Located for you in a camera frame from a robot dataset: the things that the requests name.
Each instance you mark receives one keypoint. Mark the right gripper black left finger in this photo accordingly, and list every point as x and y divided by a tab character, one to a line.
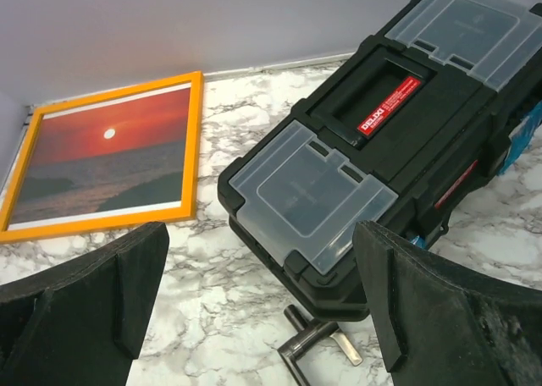
83	322

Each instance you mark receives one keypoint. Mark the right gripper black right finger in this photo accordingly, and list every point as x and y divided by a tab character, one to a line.
440	323

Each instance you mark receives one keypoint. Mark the orange wooden picture frame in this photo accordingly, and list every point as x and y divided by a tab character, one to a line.
108	161

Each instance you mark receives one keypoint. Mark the grey metal clamp tool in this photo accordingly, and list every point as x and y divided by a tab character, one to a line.
309	333

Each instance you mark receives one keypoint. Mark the black plastic toolbox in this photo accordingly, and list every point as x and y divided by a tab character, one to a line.
443	98

